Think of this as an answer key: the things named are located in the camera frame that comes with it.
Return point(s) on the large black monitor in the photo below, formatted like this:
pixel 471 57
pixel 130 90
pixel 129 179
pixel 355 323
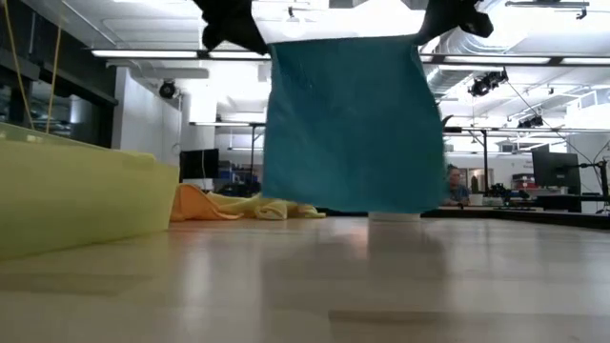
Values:
pixel 555 171

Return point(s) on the black aluminium table frame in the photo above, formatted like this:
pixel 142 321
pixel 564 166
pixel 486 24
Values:
pixel 524 216

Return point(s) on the yellow translucent plastic bin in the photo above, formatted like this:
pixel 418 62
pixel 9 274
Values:
pixel 81 200

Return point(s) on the silver ceiling duct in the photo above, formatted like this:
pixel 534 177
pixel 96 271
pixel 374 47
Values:
pixel 476 45

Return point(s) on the person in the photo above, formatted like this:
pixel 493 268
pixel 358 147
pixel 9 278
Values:
pixel 458 188

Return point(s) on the teal microfiber towel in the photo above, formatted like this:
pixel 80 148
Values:
pixel 352 133

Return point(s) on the yellow microfiber towel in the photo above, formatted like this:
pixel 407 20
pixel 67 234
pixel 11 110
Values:
pixel 271 209

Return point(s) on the round black ceiling camera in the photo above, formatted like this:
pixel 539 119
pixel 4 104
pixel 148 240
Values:
pixel 168 89

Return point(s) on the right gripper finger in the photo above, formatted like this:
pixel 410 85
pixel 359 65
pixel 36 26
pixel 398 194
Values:
pixel 453 16

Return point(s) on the black background rig frame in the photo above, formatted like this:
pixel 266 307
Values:
pixel 484 157
pixel 229 124

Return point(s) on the black ceiling spotlight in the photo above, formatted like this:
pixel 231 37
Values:
pixel 486 83
pixel 531 122

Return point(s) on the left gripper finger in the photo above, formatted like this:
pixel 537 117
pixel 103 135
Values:
pixel 233 24

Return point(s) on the small black monitor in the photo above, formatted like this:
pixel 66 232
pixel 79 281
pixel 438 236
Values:
pixel 200 164

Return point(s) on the orange microfiber towel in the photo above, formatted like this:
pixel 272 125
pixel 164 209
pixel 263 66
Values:
pixel 195 207

